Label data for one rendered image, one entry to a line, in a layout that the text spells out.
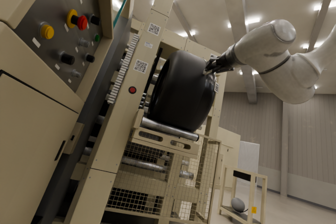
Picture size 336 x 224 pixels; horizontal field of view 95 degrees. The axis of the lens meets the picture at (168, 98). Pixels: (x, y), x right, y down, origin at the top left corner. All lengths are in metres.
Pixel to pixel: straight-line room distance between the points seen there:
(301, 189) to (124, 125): 12.30
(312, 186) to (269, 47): 12.44
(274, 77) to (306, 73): 0.08
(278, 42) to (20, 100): 0.60
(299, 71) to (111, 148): 0.83
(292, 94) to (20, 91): 0.68
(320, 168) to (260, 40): 12.56
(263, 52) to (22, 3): 0.54
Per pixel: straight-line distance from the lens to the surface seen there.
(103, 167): 0.89
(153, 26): 1.14
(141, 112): 0.78
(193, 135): 0.90
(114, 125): 0.88
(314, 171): 12.91
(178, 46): 1.45
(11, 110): 0.38
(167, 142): 0.82
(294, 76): 0.60
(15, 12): 0.32
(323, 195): 12.92
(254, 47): 0.55
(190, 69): 0.84
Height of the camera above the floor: 0.80
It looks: 18 degrees up
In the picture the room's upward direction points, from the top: 15 degrees clockwise
